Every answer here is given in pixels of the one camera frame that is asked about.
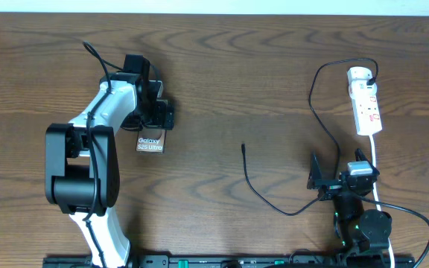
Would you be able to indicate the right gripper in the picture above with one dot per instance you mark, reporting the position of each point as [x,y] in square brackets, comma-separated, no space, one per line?
[331,187]

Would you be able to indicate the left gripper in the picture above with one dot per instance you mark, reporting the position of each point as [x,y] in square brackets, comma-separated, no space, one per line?
[159,121]

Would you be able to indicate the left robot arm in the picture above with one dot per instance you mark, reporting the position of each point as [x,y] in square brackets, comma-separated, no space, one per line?
[82,175]

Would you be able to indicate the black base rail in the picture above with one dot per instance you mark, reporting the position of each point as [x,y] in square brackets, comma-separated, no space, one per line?
[301,259]

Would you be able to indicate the white power strip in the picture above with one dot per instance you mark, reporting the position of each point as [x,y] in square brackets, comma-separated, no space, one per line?
[365,107]

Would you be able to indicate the white charger adapter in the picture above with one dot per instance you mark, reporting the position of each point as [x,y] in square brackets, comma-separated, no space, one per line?
[358,73]

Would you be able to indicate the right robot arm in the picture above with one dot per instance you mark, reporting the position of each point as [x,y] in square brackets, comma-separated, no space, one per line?
[364,233]

